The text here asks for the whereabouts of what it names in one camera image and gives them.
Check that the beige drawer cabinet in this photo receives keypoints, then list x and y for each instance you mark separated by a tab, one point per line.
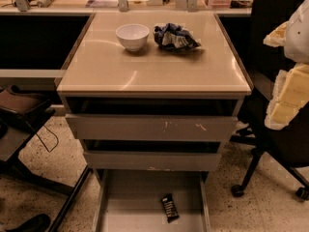
101	67

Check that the top drawer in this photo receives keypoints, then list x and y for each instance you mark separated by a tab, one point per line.
152	119

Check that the middle drawer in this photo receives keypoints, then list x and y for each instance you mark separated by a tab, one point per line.
152	155

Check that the open bottom drawer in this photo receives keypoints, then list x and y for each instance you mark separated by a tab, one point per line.
130	201

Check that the black rxbar chocolate bar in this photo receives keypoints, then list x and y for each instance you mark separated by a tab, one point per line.
169	208

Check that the crumpled blue chip bag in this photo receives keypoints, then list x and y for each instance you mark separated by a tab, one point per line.
174	37

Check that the white ceramic bowl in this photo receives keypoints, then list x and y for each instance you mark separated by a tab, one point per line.
132	36

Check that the torn yellow foam cushion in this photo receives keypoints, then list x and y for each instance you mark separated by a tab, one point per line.
291	91

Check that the black office chair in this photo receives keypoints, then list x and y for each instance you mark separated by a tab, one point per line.
289	146

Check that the white cloth on chair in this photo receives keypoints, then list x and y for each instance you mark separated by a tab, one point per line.
296	46

